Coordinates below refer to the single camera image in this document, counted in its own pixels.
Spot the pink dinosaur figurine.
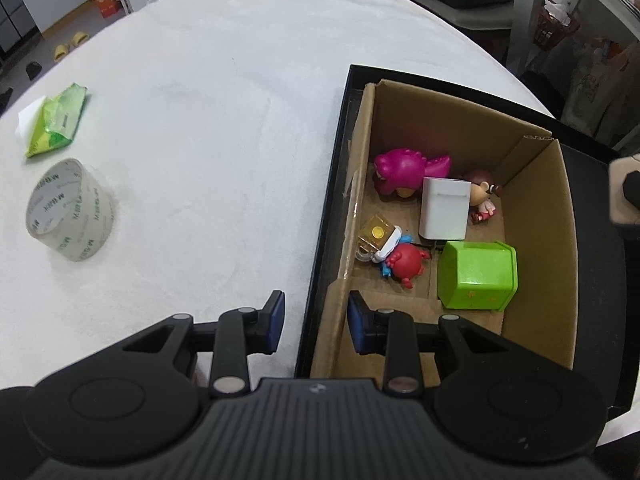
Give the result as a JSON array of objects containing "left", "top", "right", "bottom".
[{"left": 373, "top": 148, "right": 451, "bottom": 197}]

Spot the green wet wipes pack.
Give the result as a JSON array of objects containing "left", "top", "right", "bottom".
[{"left": 16, "top": 84, "right": 88, "bottom": 159}]

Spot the white tablecloth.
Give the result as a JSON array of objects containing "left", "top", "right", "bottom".
[{"left": 1, "top": 0, "right": 538, "bottom": 388}]

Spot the white usb charger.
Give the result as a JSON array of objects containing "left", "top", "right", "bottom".
[{"left": 419, "top": 178, "right": 471, "bottom": 240}]

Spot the red basket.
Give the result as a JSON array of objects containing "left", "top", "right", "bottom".
[{"left": 534, "top": 0, "right": 580, "bottom": 51}]

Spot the brown cardboard box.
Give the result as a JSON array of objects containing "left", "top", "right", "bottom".
[{"left": 310, "top": 80, "right": 579, "bottom": 378}]

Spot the yellow slipper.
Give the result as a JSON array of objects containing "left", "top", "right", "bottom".
[
  {"left": 53, "top": 44, "right": 70, "bottom": 63},
  {"left": 72, "top": 32, "right": 89, "bottom": 48}
]

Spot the clear tape roll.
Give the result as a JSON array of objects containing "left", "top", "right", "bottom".
[{"left": 25, "top": 158, "right": 115, "bottom": 261}]

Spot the lavender cube figurine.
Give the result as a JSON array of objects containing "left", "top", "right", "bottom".
[{"left": 608, "top": 155, "right": 639, "bottom": 226}]

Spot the black shallow tray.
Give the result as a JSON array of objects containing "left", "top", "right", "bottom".
[{"left": 295, "top": 65, "right": 639, "bottom": 417}]

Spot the small red blue figurine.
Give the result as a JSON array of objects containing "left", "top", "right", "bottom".
[{"left": 356, "top": 214, "right": 431, "bottom": 289}]

